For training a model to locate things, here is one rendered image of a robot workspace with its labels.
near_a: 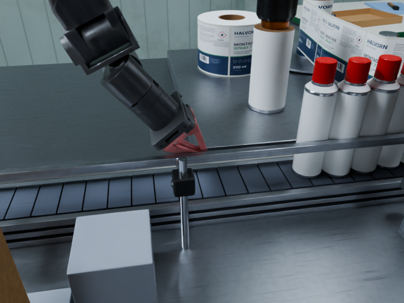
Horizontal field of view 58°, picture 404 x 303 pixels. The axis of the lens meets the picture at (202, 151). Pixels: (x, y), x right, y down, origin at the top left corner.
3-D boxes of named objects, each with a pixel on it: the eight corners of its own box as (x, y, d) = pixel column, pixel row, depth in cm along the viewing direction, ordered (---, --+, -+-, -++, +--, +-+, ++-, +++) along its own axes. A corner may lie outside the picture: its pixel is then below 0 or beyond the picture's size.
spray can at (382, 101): (364, 157, 70) (394, 50, 59) (381, 172, 66) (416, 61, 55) (339, 160, 69) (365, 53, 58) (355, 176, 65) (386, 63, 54)
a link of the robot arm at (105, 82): (94, 84, 48) (125, 54, 48) (94, 69, 54) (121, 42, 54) (132, 117, 52) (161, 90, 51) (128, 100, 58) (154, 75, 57)
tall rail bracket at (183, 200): (189, 219, 63) (187, 136, 54) (196, 252, 57) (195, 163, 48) (171, 222, 62) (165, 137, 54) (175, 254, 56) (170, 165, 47)
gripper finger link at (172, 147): (215, 129, 64) (180, 94, 59) (225, 151, 58) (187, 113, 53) (186, 153, 66) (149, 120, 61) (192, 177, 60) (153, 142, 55)
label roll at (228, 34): (201, 55, 124) (201, 9, 117) (260, 56, 123) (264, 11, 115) (194, 76, 107) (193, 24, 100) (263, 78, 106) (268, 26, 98)
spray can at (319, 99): (314, 162, 69) (335, 53, 58) (325, 178, 65) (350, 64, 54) (287, 163, 68) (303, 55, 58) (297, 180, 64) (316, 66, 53)
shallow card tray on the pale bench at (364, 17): (368, 14, 216) (370, 8, 214) (401, 23, 197) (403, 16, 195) (320, 18, 205) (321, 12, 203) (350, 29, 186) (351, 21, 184)
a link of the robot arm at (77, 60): (58, 39, 46) (118, 7, 46) (63, 23, 56) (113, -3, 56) (108, 116, 52) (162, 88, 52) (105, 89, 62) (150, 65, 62)
